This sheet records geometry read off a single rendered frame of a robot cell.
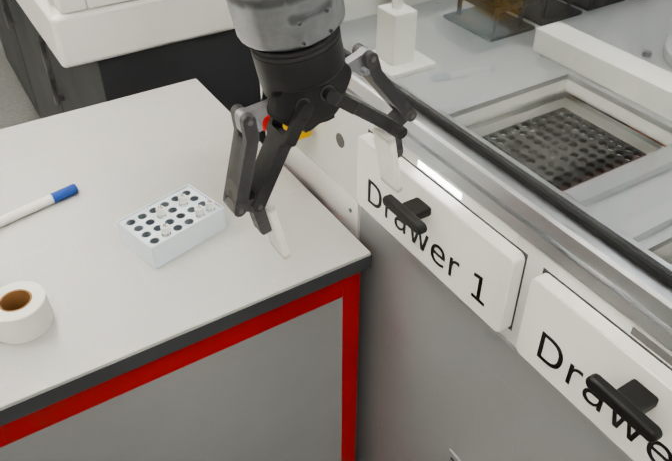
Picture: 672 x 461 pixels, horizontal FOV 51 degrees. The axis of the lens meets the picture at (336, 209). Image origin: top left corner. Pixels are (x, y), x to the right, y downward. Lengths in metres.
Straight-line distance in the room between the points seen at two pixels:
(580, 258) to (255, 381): 0.54
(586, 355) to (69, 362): 0.57
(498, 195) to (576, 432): 0.27
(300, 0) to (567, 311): 0.38
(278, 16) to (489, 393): 0.57
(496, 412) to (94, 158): 0.75
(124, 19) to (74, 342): 0.72
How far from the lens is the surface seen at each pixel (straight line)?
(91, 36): 1.44
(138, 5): 1.45
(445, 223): 0.81
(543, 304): 0.73
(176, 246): 0.99
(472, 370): 0.93
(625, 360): 0.69
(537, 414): 0.86
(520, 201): 0.72
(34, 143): 1.32
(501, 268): 0.76
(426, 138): 0.82
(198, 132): 1.27
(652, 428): 0.66
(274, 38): 0.54
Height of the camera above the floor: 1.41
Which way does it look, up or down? 38 degrees down
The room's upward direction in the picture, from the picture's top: straight up
